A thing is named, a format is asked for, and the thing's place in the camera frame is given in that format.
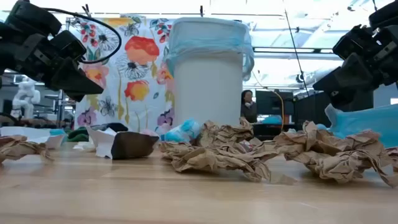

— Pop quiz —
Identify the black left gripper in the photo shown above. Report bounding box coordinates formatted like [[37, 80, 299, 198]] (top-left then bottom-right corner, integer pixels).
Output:
[[0, 21, 105, 103]]

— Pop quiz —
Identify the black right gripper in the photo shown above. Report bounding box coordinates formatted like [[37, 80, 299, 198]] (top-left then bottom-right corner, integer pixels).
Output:
[[312, 22, 398, 110]]

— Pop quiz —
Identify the white paper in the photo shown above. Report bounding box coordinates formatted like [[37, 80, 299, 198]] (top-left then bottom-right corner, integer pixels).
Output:
[[86, 125, 118, 159]]

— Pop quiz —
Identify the pale pink wad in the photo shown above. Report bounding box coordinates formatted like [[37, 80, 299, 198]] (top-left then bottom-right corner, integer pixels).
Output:
[[140, 128, 159, 138]]

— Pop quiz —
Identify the blue and white plastic wad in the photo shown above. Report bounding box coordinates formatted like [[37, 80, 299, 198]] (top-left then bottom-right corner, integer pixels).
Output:
[[160, 118, 201, 144]]

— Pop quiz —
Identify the blue trash bag with trash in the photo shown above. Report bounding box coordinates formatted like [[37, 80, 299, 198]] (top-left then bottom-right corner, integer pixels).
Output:
[[164, 17, 255, 82]]

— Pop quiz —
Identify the pink and white wad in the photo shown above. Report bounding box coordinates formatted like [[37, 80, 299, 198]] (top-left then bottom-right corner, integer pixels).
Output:
[[239, 140, 254, 153]]

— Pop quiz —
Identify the white plastic trash can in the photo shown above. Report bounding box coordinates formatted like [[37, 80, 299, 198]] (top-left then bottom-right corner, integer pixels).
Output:
[[172, 17, 246, 127]]

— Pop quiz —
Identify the green cloth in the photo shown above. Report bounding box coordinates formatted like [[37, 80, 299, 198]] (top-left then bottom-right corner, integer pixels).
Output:
[[67, 126, 91, 143]]

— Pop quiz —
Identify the black partition panel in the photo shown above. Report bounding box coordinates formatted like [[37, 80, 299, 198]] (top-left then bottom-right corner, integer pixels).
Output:
[[294, 90, 374, 128]]

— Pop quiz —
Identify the background wooden table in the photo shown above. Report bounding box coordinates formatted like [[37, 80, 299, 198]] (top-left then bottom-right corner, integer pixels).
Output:
[[0, 115, 74, 128]]

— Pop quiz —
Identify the floral printed cloth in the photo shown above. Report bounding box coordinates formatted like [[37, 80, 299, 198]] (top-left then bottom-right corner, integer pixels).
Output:
[[74, 15, 175, 133]]

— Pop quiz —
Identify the thin black pole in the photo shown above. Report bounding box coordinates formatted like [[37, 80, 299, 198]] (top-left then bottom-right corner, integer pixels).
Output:
[[284, 9, 310, 97]]

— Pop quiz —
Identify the black monitor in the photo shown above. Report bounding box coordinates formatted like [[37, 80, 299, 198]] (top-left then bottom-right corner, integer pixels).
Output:
[[256, 90, 295, 116]]

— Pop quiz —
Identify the small teal bundle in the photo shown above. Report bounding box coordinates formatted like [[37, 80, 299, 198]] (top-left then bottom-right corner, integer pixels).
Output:
[[262, 115, 284, 125]]

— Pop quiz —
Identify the person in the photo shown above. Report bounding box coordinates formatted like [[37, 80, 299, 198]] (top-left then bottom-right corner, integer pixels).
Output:
[[240, 89, 258, 124]]

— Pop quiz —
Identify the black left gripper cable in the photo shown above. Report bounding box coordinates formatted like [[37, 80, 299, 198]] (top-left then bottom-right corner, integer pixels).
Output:
[[43, 7, 123, 65]]

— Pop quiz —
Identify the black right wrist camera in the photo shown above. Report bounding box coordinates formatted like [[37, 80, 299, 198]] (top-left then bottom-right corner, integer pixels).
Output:
[[368, 1, 398, 30]]

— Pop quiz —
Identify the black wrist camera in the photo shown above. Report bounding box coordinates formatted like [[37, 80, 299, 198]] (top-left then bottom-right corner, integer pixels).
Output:
[[368, 1, 398, 30], [6, 0, 62, 35]]

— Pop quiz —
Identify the yellow cable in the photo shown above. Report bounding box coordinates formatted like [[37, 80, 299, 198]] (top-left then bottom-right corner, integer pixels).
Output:
[[270, 90, 285, 131]]

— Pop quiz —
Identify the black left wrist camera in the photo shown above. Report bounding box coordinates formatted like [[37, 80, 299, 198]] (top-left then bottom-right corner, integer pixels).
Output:
[[6, 0, 62, 35]]

